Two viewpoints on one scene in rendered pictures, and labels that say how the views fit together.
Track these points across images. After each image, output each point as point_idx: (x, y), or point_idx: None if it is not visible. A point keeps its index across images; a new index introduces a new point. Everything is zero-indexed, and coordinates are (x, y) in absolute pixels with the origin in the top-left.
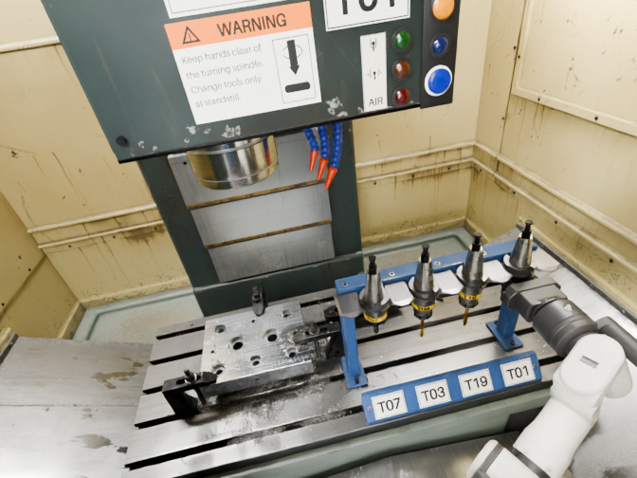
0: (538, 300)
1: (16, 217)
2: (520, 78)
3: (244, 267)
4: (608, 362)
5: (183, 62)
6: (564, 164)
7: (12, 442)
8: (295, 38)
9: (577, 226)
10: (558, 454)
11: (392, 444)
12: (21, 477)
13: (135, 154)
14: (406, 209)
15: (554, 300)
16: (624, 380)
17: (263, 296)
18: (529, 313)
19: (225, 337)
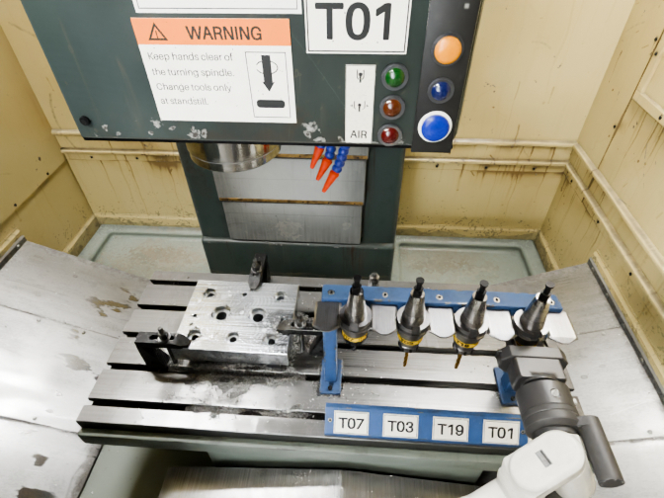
0: (531, 372)
1: (41, 115)
2: (649, 82)
3: (257, 229)
4: (561, 466)
5: (149, 57)
6: (662, 208)
7: (2, 342)
8: (271, 54)
9: (651, 288)
10: None
11: (346, 459)
12: (3, 376)
13: (98, 134)
14: (467, 204)
15: (546, 377)
16: (577, 488)
17: (263, 270)
18: (516, 382)
19: (211, 302)
